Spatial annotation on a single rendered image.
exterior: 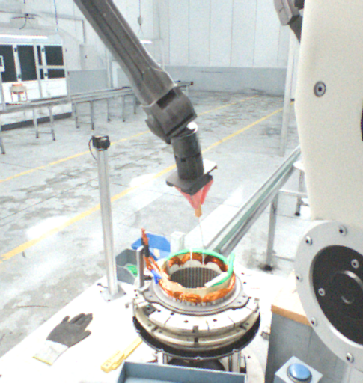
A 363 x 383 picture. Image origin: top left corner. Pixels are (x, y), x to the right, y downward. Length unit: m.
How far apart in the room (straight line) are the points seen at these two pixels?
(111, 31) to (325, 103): 0.42
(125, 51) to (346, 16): 0.42
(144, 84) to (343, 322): 0.47
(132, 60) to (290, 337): 0.75
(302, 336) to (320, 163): 0.70
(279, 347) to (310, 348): 0.08
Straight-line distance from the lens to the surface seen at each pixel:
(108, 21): 0.66
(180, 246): 1.01
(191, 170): 0.75
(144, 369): 0.83
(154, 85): 0.67
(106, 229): 1.33
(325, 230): 0.39
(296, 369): 0.86
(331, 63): 0.32
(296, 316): 0.97
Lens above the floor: 1.65
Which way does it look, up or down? 21 degrees down
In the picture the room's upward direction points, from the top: straight up
